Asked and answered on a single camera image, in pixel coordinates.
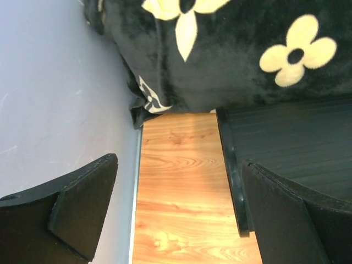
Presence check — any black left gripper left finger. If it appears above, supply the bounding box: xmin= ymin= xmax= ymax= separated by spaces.
xmin=1 ymin=153 xmax=118 ymax=263

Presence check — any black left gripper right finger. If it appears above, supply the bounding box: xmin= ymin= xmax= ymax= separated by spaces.
xmin=242 ymin=160 xmax=351 ymax=263

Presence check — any black large bucket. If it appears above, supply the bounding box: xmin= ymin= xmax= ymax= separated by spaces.
xmin=216 ymin=96 xmax=351 ymax=237

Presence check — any black floral pillow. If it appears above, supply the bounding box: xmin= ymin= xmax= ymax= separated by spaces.
xmin=83 ymin=1 xmax=351 ymax=129

